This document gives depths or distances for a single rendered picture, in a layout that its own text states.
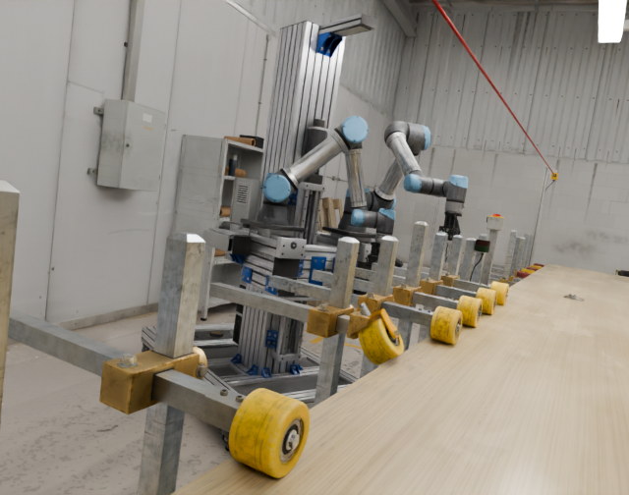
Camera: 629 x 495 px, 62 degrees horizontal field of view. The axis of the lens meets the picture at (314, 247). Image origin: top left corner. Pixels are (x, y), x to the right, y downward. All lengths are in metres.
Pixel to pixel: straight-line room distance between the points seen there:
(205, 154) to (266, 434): 4.07
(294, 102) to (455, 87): 7.96
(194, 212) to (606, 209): 7.40
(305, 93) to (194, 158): 2.08
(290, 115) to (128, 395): 2.18
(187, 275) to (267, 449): 0.24
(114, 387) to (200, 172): 3.95
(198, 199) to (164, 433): 3.89
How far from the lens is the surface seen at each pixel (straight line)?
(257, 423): 0.56
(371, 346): 1.02
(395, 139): 2.44
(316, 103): 2.74
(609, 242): 10.12
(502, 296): 1.96
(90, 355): 0.75
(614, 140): 10.23
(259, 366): 2.79
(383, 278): 1.33
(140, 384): 0.65
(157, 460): 0.75
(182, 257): 0.67
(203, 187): 4.52
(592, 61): 10.47
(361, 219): 2.31
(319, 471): 0.62
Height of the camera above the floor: 1.20
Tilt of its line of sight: 6 degrees down
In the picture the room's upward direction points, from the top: 8 degrees clockwise
